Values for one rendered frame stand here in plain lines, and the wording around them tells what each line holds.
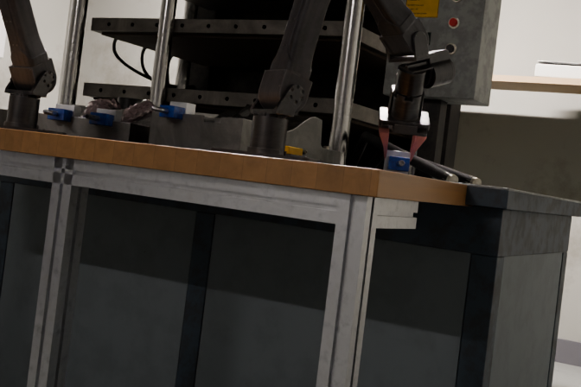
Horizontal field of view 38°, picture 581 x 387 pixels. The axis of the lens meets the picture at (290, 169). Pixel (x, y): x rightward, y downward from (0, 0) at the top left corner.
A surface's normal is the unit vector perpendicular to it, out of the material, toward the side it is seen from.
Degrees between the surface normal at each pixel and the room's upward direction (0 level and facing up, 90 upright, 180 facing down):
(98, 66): 90
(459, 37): 90
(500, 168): 90
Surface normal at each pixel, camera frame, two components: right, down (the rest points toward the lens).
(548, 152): -0.47, -0.07
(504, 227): 0.86, 0.10
